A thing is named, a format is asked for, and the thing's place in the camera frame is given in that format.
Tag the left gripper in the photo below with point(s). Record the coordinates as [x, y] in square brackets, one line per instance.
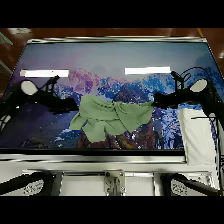
[66, 104]

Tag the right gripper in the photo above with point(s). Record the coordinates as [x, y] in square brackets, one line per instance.
[164, 100]

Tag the green T-shirt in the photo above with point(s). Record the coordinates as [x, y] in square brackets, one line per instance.
[110, 116]

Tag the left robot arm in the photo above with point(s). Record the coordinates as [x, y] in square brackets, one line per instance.
[28, 87]

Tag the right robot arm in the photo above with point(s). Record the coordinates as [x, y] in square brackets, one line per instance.
[199, 86]

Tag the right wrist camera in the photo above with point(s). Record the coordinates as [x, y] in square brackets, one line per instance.
[177, 78]

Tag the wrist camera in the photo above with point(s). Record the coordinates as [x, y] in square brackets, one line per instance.
[52, 83]
[177, 78]

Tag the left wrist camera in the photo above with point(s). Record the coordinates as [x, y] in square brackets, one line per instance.
[52, 83]

